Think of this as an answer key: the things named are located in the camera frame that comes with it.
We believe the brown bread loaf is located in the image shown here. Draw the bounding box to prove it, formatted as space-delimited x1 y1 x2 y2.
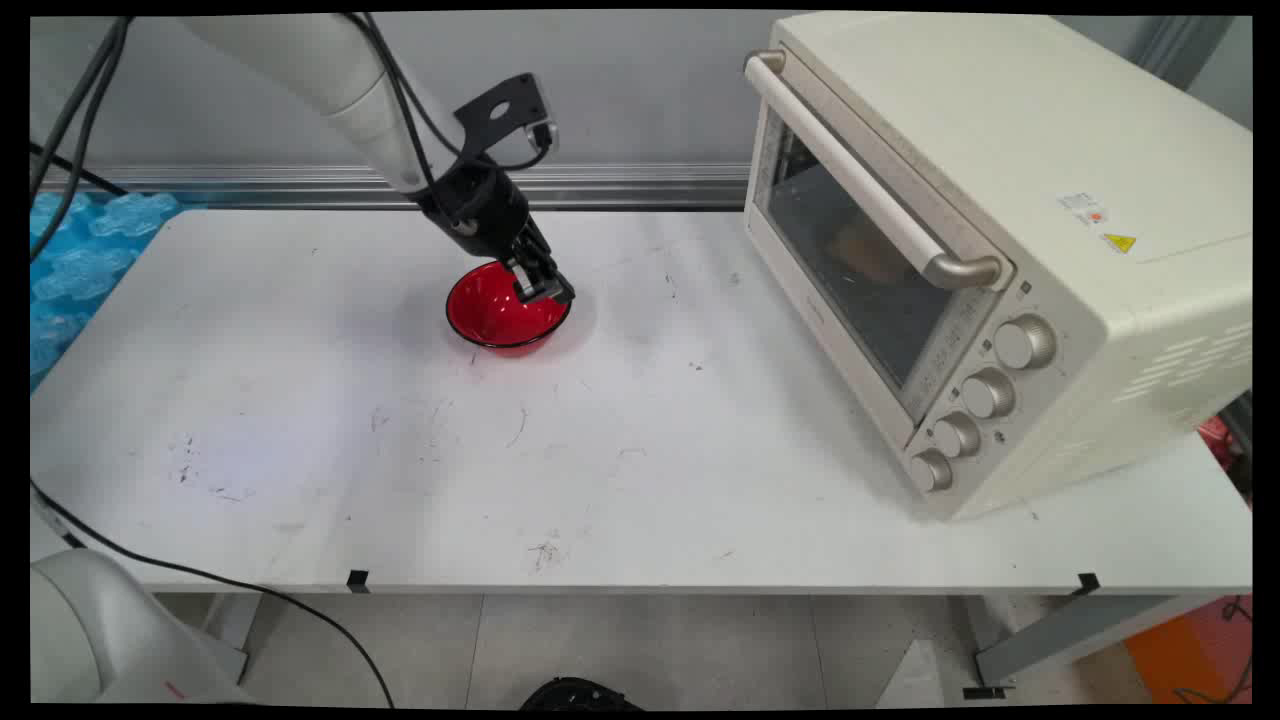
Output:
830 222 906 287

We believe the grey aluminium post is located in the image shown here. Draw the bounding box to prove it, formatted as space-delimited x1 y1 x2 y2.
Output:
1138 14 1238 93

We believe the orange floor mat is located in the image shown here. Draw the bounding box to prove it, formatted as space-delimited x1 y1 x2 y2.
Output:
1124 598 1253 707

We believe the largest silver oven knob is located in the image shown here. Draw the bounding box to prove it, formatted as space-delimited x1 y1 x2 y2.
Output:
993 314 1058 372

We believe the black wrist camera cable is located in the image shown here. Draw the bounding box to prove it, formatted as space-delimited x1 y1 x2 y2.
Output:
343 12 557 193

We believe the cream toaster oven body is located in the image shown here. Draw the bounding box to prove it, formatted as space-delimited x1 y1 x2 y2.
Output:
742 12 1253 522

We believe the red bowl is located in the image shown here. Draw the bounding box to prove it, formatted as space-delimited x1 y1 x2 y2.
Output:
445 258 573 354

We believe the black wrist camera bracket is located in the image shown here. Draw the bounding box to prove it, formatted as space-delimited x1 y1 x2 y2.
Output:
454 72 559 163

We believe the red object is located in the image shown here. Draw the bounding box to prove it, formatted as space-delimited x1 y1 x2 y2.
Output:
1198 414 1243 473

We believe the white bar door handle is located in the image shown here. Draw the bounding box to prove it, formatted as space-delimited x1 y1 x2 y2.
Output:
742 48 1017 429

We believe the white label sticker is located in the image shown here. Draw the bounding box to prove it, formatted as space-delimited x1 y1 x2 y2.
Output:
1057 189 1108 227

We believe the grey table leg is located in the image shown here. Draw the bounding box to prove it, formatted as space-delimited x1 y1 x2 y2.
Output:
974 594 1213 691

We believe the white table leg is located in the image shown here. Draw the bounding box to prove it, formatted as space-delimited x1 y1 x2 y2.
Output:
198 594 263 685

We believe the black cable with grey label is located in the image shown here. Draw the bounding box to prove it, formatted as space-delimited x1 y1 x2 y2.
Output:
30 15 397 711

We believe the black round object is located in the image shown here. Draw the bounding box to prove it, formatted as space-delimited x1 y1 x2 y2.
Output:
519 677 643 712

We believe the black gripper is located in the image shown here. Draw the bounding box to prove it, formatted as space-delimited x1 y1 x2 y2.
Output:
416 157 577 305

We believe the thin black cable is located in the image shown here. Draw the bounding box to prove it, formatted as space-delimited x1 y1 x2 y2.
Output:
30 143 128 197

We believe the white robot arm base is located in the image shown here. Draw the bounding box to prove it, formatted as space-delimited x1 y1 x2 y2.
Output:
30 547 253 707

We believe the aluminium rail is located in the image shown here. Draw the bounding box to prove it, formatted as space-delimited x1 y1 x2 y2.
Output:
30 164 751 212

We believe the black thick cable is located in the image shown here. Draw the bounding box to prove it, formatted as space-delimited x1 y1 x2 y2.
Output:
30 15 133 263

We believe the blue bubble mat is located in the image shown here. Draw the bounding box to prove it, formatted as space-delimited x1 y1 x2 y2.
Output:
30 190 183 383

